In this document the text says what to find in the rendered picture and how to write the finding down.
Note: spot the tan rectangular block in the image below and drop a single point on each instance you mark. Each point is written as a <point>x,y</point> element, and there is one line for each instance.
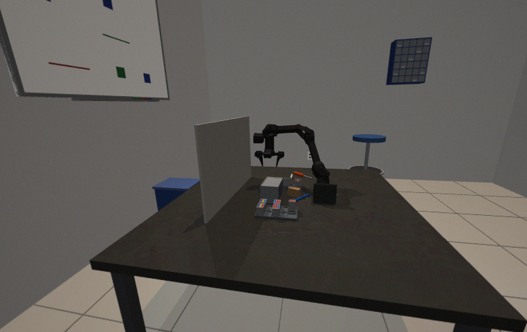
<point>294,192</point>

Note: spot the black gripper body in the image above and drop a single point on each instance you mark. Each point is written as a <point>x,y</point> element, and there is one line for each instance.
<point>280,154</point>

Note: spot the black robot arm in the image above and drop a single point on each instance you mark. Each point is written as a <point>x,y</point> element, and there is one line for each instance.
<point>271,130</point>

